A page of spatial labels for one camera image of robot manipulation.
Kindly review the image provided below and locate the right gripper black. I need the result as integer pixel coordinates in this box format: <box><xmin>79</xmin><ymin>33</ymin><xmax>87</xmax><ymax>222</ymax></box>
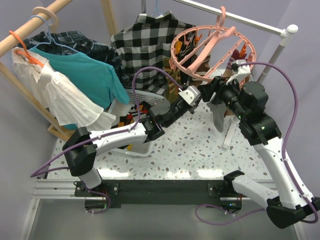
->
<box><xmin>197</xmin><ymin>74</ymin><xmax>247</xmax><ymax>120</ymax></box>

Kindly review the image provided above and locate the grey yellow sock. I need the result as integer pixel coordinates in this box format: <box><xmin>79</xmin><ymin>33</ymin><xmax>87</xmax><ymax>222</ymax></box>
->
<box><xmin>206</xmin><ymin>102</ymin><xmax>227</xmax><ymax>133</ymax></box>

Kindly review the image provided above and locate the pink round clip hanger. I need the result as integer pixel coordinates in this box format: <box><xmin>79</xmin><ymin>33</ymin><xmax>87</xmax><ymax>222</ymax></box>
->
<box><xmin>168</xmin><ymin>6</ymin><xmax>257</xmax><ymax>83</ymax></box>

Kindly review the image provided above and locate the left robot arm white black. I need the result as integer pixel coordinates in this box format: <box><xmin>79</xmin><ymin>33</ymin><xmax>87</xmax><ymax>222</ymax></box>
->
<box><xmin>62</xmin><ymin>96</ymin><xmax>201</xmax><ymax>196</ymax></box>

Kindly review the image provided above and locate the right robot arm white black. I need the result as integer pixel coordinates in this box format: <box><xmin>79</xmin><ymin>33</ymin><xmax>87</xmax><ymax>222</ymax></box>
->
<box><xmin>198</xmin><ymin>76</ymin><xmax>320</xmax><ymax>229</ymax></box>

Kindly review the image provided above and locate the light blue hanger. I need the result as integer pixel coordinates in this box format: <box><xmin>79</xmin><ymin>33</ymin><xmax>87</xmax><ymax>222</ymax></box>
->
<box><xmin>28</xmin><ymin>15</ymin><xmax>79</xmax><ymax>53</ymax></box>

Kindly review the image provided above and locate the orange clothes hanger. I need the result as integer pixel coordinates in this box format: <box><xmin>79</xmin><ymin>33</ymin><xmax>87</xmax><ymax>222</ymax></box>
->
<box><xmin>9</xmin><ymin>30</ymin><xmax>45</xmax><ymax>68</ymax></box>

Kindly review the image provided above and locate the olive striped hanging sock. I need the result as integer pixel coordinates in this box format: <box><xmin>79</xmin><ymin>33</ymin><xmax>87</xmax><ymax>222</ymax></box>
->
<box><xmin>163</xmin><ymin>57</ymin><xmax>181</xmax><ymax>103</ymax></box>

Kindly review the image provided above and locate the black red yellow argyle sock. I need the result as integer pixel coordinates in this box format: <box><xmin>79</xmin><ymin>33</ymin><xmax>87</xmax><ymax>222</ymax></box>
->
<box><xmin>111</xmin><ymin>101</ymin><xmax>153</xmax><ymax>129</ymax></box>

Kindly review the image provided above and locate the white laundry basket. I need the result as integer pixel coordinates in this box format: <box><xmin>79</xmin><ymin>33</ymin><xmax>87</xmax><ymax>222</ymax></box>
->
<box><xmin>107</xmin><ymin>89</ymin><xmax>164</xmax><ymax>157</ymax></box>

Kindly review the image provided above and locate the black white checked shirt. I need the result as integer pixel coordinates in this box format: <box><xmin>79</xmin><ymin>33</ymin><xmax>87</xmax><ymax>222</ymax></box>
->
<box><xmin>110</xmin><ymin>11</ymin><xmax>194</xmax><ymax>80</ymax></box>

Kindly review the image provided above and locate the teal cloth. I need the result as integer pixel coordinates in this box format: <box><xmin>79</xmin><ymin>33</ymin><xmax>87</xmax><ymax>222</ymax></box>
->
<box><xmin>28</xmin><ymin>47</ymin><xmax>131</xmax><ymax>131</ymax></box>

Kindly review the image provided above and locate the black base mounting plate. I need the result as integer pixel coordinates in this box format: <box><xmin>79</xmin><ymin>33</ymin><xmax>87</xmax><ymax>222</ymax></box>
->
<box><xmin>73</xmin><ymin>179</ymin><xmax>242</xmax><ymax>212</ymax></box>

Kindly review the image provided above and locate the white ruffled blouse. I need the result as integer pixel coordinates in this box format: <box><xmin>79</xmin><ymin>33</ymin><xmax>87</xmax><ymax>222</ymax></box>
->
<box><xmin>11</xmin><ymin>47</ymin><xmax>116</xmax><ymax>131</ymax></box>

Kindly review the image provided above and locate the dark patterned garment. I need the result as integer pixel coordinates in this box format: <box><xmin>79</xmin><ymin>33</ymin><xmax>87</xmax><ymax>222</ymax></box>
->
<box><xmin>23</xmin><ymin>31</ymin><xmax>125</xmax><ymax>76</ymax></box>

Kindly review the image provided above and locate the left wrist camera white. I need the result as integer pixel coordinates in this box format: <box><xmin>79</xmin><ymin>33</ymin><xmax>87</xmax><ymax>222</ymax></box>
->
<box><xmin>178</xmin><ymin>85</ymin><xmax>201</xmax><ymax>106</ymax></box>

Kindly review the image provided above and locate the white rack foot bracket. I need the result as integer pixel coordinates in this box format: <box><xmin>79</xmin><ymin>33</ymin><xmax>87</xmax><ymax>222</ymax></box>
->
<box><xmin>222</xmin><ymin>115</ymin><xmax>240</xmax><ymax>149</ymax></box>

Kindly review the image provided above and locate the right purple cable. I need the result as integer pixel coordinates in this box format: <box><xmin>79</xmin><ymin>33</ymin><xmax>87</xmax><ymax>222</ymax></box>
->
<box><xmin>194</xmin><ymin>61</ymin><xmax>320</xmax><ymax>224</ymax></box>

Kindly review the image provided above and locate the purple cable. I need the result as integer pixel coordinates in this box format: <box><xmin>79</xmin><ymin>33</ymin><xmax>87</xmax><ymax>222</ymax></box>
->
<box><xmin>29</xmin><ymin>66</ymin><xmax>185</xmax><ymax>216</ymax></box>
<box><xmin>194</xmin><ymin>61</ymin><xmax>320</xmax><ymax>224</ymax></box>

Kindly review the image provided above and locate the metal clothes rail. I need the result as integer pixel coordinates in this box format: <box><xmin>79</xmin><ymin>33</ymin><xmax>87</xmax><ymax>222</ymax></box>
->
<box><xmin>169</xmin><ymin>0</ymin><xmax>299</xmax><ymax>83</ymax></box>

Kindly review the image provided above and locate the wooden ring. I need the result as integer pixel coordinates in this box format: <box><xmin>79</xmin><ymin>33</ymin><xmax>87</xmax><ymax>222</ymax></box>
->
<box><xmin>32</xmin><ymin>6</ymin><xmax>60</xmax><ymax>33</ymax></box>

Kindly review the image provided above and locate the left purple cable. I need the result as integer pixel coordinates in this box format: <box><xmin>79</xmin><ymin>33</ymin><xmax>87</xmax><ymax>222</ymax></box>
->
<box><xmin>29</xmin><ymin>66</ymin><xmax>185</xmax><ymax>216</ymax></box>

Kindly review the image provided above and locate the wooden clothes rail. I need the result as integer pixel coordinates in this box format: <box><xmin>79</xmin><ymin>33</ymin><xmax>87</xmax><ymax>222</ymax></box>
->
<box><xmin>0</xmin><ymin>0</ymin><xmax>72</xmax><ymax>57</ymax></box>

